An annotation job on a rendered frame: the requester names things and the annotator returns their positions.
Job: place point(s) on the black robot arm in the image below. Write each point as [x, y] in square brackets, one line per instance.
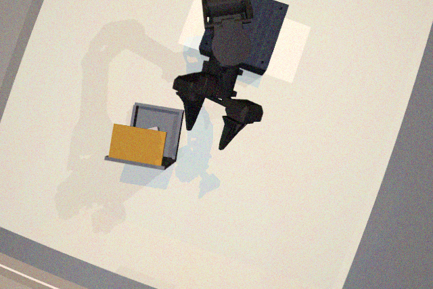
[231, 45]

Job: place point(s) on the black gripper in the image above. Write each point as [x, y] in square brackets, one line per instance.
[240, 112]

